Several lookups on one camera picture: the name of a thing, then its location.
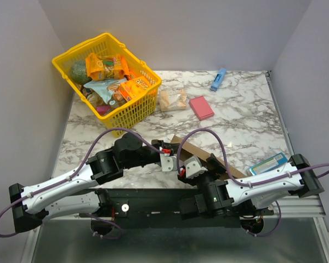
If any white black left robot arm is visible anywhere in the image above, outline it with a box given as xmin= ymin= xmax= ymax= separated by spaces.
xmin=9 ymin=133 xmax=178 ymax=233

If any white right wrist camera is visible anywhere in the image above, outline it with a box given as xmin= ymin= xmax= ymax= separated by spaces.
xmin=184 ymin=156 xmax=208 ymax=179

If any pink small box in basket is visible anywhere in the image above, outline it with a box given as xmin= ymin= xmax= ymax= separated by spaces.
xmin=96 ymin=105 xmax=112 ymax=116

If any yellow plastic shopping basket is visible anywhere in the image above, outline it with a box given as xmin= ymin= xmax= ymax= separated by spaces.
xmin=52 ymin=32 xmax=162 ymax=129

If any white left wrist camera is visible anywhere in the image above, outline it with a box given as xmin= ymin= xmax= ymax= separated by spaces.
xmin=160 ymin=148 xmax=178 ymax=172

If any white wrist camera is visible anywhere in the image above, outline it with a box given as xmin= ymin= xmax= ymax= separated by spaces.
xmin=160 ymin=148 xmax=178 ymax=172
xmin=184 ymin=156 xmax=208 ymax=179

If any orange snack bag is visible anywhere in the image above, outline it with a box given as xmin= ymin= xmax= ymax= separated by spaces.
xmin=85 ymin=53 xmax=129 ymax=81

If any green round vegetable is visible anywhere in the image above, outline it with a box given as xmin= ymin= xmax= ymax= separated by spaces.
xmin=70 ymin=60 xmax=92 ymax=85

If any blue narrow box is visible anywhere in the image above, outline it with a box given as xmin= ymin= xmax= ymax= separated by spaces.
xmin=210 ymin=68 xmax=227 ymax=92

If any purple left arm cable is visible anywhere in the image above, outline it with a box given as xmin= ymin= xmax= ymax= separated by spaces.
xmin=0 ymin=127 xmax=165 ymax=238

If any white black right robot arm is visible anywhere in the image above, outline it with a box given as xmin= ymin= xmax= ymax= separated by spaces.
xmin=178 ymin=154 xmax=324 ymax=220

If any blue white toothpaste box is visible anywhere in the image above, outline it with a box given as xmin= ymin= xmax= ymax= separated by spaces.
xmin=246 ymin=152 xmax=288 ymax=176

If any orange cracker box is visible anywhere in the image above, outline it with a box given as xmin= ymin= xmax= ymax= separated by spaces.
xmin=118 ymin=76 xmax=151 ymax=102

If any light blue bread bag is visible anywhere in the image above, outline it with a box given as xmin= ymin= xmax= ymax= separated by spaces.
xmin=84 ymin=78 xmax=127 ymax=106

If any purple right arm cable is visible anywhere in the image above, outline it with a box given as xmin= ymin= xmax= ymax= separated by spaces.
xmin=176 ymin=128 xmax=329 ymax=188

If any pink flat box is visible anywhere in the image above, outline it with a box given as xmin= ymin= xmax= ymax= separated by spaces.
xmin=189 ymin=96 xmax=214 ymax=121

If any beige tissue pack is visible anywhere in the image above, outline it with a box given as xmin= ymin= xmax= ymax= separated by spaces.
xmin=159 ymin=89 xmax=187 ymax=112

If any brown cardboard box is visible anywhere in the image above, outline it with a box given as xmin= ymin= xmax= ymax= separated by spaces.
xmin=169 ymin=134 xmax=248 ymax=181

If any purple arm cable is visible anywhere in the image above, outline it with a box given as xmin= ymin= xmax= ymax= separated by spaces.
xmin=176 ymin=128 xmax=329 ymax=188
xmin=0 ymin=127 xmax=165 ymax=238

